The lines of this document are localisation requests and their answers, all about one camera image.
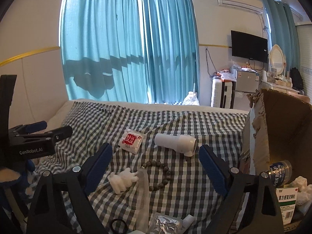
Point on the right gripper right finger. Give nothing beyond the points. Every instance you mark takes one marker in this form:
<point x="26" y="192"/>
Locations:
<point x="262" y="213"/>

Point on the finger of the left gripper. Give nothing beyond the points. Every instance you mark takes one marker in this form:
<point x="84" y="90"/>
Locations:
<point x="60" y="133"/>
<point x="35" y="127"/>

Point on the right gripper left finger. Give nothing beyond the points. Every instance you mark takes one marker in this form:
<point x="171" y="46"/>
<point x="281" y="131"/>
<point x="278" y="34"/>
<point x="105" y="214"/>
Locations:
<point x="48" y="213"/>

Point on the green white medicine box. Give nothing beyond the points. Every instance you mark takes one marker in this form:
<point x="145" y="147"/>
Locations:
<point x="287" y="201"/>

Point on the blue label jar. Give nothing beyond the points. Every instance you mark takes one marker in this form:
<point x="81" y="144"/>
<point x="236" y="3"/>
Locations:
<point x="280" y="173"/>

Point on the white bear toy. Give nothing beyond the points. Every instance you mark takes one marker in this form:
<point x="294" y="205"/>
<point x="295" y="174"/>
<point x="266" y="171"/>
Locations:
<point x="122" y="181"/>

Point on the red white sachet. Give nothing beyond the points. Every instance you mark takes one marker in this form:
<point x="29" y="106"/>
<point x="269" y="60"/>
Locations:
<point x="131" y="141"/>

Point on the clear plastic comb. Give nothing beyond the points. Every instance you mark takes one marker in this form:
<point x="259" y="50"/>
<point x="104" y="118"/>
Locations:
<point x="143" y="200"/>

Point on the white plastic tube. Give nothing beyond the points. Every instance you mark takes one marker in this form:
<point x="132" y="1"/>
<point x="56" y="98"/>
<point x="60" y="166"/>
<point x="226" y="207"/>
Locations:
<point x="183" y="144"/>

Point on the silver foil packet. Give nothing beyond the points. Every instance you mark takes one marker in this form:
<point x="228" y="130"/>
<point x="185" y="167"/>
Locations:
<point x="161" y="223"/>

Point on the brown cardboard box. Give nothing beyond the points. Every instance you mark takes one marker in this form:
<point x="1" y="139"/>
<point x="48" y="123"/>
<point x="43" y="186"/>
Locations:
<point x="277" y="128"/>

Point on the checkered bed sheet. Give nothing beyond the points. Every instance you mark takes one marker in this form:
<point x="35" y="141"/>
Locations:
<point x="189" y="192"/>

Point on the large teal curtain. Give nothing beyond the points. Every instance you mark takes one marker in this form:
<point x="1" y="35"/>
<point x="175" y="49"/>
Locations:
<point x="101" y="50"/>

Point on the white suitcase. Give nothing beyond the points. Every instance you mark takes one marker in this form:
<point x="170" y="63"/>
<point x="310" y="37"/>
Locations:
<point x="223" y="93"/>

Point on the white plastic bag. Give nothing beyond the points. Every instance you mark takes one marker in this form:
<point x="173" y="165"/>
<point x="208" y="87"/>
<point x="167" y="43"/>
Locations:
<point x="191" y="99"/>

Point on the white dressing table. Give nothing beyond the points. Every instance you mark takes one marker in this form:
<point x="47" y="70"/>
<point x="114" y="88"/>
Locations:
<point x="283" y="89"/>

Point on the silver mini fridge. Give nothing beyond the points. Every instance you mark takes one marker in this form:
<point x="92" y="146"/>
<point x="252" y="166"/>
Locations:
<point x="246" y="81"/>

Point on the black backpack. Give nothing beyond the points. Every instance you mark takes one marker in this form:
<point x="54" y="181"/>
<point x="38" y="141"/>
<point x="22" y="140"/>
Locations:
<point x="296" y="78"/>

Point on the middle teal curtain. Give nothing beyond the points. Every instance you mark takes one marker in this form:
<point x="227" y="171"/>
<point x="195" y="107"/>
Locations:
<point x="171" y="50"/>

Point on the oval vanity mirror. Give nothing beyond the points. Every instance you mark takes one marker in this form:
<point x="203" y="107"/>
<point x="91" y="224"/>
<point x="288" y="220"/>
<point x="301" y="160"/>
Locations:
<point x="277" y="59"/>

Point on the right teal curtain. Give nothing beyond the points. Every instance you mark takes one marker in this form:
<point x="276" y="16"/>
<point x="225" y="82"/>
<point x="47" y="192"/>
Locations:
<point x="283" y="31"/>

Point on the white sliding wardrobe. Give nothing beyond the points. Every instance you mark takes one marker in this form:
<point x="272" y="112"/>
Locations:
<point x="304" y="31"/>

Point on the white air conditioner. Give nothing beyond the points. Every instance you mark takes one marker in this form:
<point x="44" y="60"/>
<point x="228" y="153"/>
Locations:
<point x="254" y="6"/>

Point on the black wall television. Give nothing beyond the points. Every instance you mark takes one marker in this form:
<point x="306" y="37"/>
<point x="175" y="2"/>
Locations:
<point x="249" y="46"/>

